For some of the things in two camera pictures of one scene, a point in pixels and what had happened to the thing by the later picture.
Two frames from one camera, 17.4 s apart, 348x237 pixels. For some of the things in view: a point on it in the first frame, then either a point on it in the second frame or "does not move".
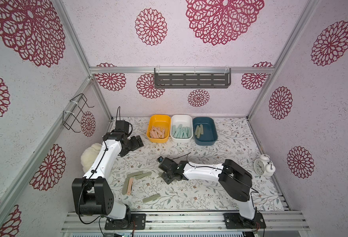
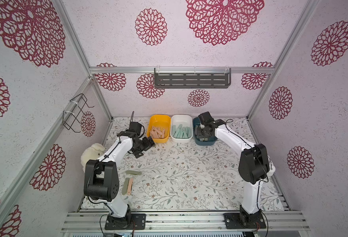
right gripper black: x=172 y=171 → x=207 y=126
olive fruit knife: x=125 y=186 does not move
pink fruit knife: x=152 y=134 does not move
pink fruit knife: x=157 y=130 does not move
